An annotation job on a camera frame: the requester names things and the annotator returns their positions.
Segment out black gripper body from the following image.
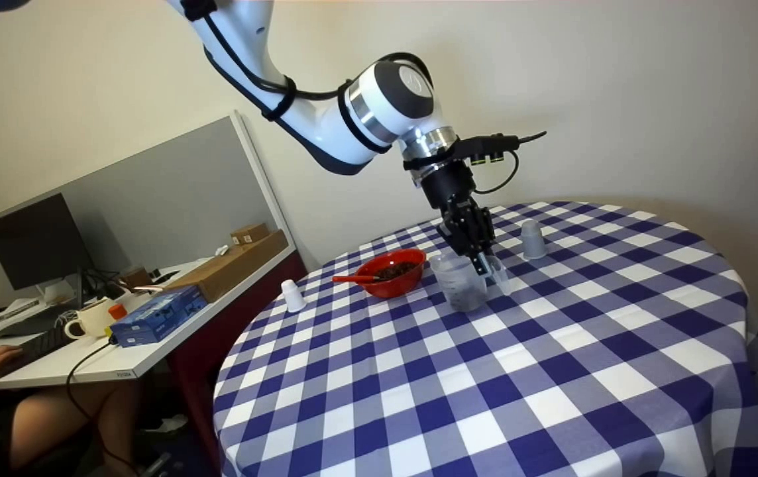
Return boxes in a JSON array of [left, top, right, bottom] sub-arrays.
[[421, 163, 493, 257]]

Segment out person's bare leg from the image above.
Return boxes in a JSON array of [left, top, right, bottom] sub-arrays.
[[8, 382, 139, 477]]

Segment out white mug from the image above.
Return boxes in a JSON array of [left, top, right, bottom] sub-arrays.
[[64, 302, 114, 339]]

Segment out blue white checkered tablecloth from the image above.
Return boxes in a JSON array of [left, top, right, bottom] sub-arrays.
[[212, 201, 758, 477]]

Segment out coffee beans in bowl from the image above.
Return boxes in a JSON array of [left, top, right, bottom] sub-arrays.
[[376, 262, 416, 282]]

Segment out blue box on desk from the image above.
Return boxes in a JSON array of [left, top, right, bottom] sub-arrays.
[[111, 287, 207, 347]]

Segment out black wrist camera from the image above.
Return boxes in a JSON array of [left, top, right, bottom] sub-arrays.
[[402, 134, 542, 171]]

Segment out black computer monitor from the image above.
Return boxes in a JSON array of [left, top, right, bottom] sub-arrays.
[[0, 193, 89, 290]]

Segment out white office desk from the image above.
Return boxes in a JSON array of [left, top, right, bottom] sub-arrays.
[[0, 245, 300, 393]]

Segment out black keyboard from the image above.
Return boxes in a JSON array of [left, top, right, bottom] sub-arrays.
[[0, 311, 74, 378]]

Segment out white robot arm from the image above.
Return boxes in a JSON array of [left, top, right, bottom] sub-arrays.
[[170, 0, 517, 278]]

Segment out clear plastic measuring jug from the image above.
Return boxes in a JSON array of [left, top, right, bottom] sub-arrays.
[[428, 252, 514, 314]]

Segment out small clear plastic cup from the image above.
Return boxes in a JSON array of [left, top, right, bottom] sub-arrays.
[[522, 221, 546, 260]]

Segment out black desk cable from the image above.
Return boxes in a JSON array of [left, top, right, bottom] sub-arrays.
[[64, 338, 142, 476]]

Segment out red plastic spoon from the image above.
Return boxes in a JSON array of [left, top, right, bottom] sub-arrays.
[[331, 273, 386, 287]]

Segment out brown cardboard box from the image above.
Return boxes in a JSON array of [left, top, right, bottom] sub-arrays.
[[167, 223, 289, 302]]

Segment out grey desk partition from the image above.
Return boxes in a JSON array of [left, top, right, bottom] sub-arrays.
[[0, 115, 286, 272]]

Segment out red plastic bowl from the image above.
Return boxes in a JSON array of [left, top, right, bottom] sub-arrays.
[[358, 250, 425, 301]]

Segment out white upside-down paper cup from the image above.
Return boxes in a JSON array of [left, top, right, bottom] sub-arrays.
[[281, 278, 305, 314]]

